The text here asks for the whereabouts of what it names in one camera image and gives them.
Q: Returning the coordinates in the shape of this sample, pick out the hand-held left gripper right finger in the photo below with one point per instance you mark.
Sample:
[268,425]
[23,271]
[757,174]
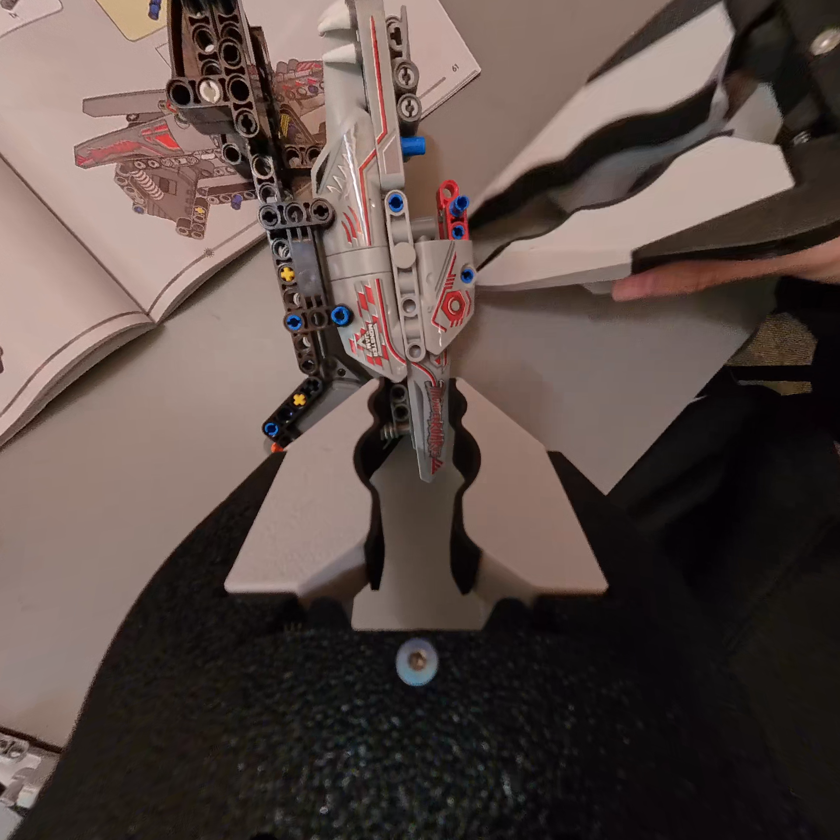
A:
[531,525]

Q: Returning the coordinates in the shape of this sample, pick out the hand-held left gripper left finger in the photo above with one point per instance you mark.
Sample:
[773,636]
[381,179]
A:
[302,525]

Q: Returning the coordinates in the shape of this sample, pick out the person's right hand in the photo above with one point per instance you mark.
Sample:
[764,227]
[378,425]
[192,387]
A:
[689,287]

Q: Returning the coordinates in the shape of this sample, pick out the grey brick toy truck model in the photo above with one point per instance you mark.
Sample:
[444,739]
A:
[367,262]

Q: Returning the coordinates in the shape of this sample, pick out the building instruction booklet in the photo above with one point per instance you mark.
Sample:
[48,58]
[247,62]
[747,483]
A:
[79,229]

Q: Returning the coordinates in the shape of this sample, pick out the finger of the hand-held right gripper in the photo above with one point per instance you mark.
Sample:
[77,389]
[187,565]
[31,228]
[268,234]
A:
[590,256]
[577,111]

